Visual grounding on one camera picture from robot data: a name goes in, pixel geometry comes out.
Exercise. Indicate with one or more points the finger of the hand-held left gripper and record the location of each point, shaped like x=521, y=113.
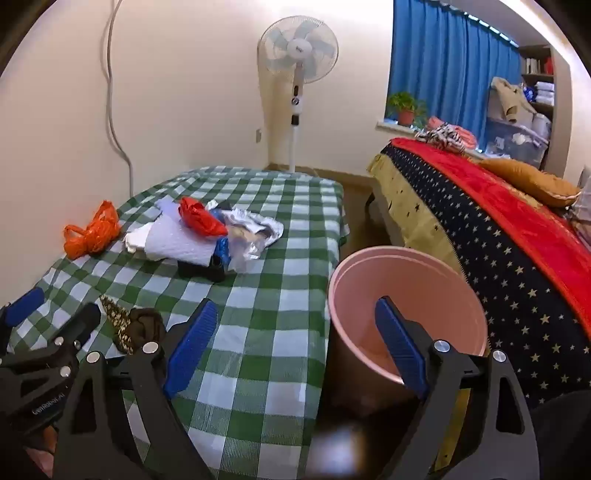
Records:
x=78, y=325
x=23, y=307

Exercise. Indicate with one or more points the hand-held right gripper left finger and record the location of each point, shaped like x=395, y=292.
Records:
x=194, y=346

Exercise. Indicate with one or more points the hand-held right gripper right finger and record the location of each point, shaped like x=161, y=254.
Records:
x=401, y=346

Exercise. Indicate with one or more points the pink plastic bin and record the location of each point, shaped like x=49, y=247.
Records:
x=369, y=286

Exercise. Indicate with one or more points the large black wrapper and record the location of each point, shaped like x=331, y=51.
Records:
x=194, y=270

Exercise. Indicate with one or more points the orange plastic bag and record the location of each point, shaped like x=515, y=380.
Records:
x=92, y=230

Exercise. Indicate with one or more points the blue plastic bag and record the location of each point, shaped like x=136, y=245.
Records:
x=221, y=249

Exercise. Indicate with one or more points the white plastic bag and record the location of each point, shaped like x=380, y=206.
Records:
x=136, y=237

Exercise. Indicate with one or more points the red plastic bag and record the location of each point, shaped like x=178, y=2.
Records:
x=198, y=217

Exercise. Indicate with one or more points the silver foil bag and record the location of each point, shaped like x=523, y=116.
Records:
x=258, y=226

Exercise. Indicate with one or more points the white tissue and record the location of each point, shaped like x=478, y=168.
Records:
x=211, y=204

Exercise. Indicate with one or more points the green checked tablecloth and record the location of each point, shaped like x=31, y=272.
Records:
x=258, y=323

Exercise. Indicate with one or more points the dark star-print bed cover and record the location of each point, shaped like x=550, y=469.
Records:
x=508, y=277

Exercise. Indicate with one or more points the red blanket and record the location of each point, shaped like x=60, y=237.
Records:
x=508, y=203

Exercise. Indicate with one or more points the orange pillow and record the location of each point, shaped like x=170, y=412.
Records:
x=531, y=180

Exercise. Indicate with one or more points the pink cloth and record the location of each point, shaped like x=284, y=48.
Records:
x=467, y=136

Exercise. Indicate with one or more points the potted green plant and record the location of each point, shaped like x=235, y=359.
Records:
x=406, y=115

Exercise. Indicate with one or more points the plaid grey pillow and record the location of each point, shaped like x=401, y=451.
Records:
x=584, y=203

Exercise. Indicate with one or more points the clear plastic storage box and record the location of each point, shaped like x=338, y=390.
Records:
x=512, y=138

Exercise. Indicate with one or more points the beige coat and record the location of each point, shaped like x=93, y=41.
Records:
x=505, y=97

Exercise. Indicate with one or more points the blue curtain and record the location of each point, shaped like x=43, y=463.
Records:
x=443, y=69

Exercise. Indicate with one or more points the wooden bookshelf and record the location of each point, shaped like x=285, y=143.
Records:
x=535, y=64

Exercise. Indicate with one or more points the white standing fan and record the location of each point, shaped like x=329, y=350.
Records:
x=298, y=46

